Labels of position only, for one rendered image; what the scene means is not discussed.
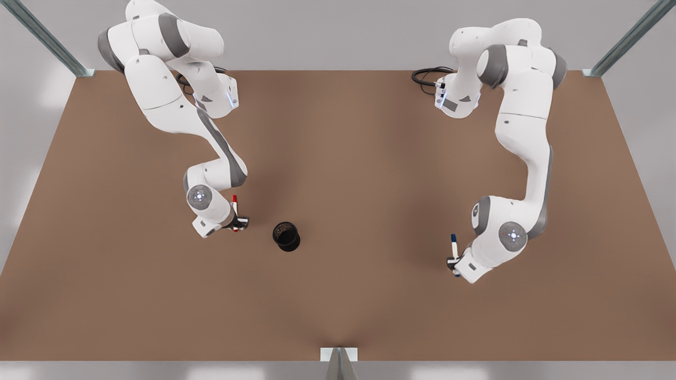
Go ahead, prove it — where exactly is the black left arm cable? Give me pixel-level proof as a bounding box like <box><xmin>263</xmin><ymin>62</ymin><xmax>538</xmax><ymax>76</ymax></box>
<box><xmin>411</xmin><ymin>66</ymin><xmax>456</xmax><ymax>97</ymax></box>

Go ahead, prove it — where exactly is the black pen holder cup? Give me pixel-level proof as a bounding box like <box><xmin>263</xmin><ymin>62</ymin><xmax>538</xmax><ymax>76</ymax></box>
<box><xmin>273</xmin><ymin>222</ymin><xmax>301</xmax><ymax>252</ymax></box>

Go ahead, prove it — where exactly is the silver frame post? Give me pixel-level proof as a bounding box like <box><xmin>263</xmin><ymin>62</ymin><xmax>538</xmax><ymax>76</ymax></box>
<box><xmin>321</xmin><ymin>347</ymin><xmax>358</xmax><ymax>380</ymax></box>
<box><xmin>0</xmin><ymin>0</ymin><xmax>96</xmax><ymax>78</ymax></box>
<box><xmin>582</xmin><ymin>0</ymin><xmax>676</xmax><ymax>78</ymax></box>

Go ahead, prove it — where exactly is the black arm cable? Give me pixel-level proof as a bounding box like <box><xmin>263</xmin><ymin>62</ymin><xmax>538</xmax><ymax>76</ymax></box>
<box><xmin>176</xmin><ymin>67</ymin><xmax>228</xmax><ymax>97</ymax></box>
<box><xmin>411</xmin><ymin>66</ymin><xmax>456</xmax><ymax>97</ymax></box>

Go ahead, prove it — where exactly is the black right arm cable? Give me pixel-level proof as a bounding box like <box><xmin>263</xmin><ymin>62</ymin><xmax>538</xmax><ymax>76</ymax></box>
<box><xmin>176</xmin><ymin>67</ymin><xmax>228</xmax><ymax>97</ymax></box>

